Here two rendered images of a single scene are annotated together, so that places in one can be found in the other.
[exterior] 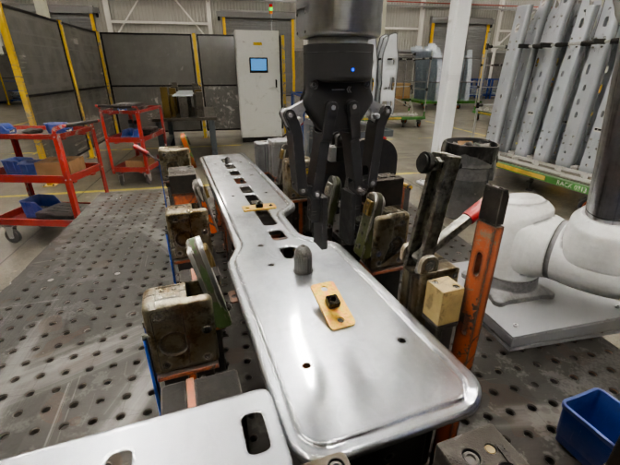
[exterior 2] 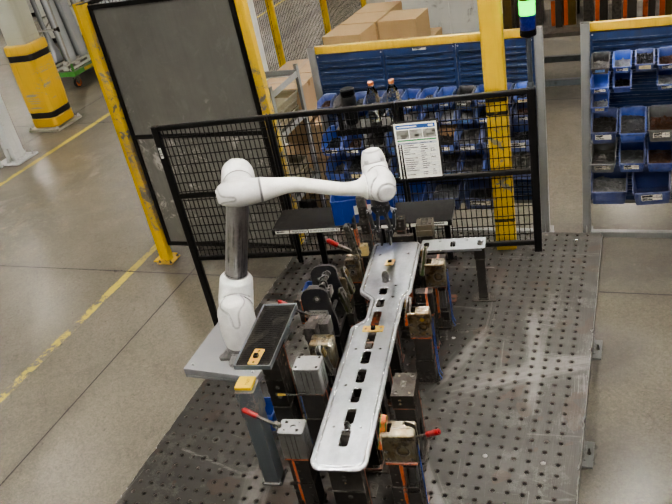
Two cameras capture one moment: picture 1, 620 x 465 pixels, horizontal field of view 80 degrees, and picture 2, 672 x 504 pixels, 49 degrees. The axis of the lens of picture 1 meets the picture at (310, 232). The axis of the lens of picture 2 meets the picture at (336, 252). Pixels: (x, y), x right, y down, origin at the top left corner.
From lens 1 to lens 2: 3.42 m
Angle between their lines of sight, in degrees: 116
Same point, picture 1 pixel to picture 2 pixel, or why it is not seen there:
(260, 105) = not seen: outside the picture
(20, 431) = (515, 350)
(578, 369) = not seen: hidden behind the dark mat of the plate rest
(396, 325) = (376, 258)
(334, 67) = not seen: hidden behind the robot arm
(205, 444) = (436, 245)
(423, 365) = (381, 249)
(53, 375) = (510, 372)
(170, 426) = (442, 248)
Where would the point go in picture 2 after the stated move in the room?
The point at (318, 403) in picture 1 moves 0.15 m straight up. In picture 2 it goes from (411, 247) to (406, 218)
